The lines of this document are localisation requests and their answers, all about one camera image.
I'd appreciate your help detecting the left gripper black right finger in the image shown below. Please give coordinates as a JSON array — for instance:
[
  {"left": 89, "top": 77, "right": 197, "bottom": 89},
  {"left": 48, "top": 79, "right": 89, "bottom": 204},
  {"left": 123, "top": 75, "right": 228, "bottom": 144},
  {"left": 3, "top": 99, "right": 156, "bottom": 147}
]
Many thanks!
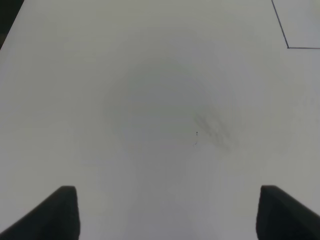
[{"left": 255, "top": 185, "right": 320, "bottom": 240}]

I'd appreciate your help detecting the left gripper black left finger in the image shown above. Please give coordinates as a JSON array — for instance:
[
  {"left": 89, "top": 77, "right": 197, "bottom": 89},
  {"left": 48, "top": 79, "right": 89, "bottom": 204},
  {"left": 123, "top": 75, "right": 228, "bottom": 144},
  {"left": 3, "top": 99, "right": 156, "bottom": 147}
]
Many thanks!
[{"left": 0, "top": 186, "right": 81, "bottom": 240}]

